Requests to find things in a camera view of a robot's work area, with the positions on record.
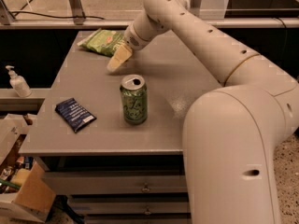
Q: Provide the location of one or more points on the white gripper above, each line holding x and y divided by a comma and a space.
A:
134, 39

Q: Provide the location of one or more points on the green jalapeno chip bag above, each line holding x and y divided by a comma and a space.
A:
104, 42

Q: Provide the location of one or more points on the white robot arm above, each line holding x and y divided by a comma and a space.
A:
229, 134

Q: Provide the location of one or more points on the green soda can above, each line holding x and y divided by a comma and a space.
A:
134, 99

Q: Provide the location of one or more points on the dark blue snack packet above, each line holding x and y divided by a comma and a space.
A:
75, 115

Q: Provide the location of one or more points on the grey drawer cabinet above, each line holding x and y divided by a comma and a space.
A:
113, 172

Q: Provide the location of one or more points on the white pump bottle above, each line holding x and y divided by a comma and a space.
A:
18, 83

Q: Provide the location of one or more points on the cardboard box with items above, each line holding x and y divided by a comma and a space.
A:
23, 195

